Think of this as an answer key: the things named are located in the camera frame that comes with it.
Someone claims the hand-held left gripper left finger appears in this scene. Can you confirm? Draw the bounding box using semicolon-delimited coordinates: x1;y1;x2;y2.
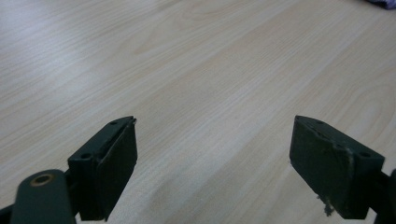
67;116;138;222

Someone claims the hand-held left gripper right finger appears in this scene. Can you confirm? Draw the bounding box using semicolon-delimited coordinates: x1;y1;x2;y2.
289;115;386;220

